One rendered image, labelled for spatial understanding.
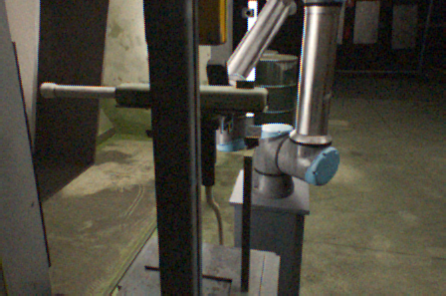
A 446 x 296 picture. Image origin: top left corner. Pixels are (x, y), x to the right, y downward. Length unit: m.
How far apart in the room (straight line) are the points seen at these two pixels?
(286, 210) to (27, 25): 1.21
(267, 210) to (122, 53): 2.79
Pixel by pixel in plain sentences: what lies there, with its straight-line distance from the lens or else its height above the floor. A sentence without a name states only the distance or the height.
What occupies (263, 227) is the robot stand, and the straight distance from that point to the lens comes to 1.47.
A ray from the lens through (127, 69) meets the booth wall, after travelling 3.86.
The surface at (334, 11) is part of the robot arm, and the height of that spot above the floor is 1.35.
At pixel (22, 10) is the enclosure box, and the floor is 1.35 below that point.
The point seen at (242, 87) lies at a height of 1.20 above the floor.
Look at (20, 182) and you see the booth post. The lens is 1.00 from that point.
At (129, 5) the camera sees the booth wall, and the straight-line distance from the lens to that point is 3.79.
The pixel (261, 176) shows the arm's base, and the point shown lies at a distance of 1.45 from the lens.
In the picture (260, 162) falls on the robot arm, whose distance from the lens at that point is 1.43.
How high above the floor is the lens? 1.33
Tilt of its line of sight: 17 degrees down
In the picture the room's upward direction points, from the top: straight up
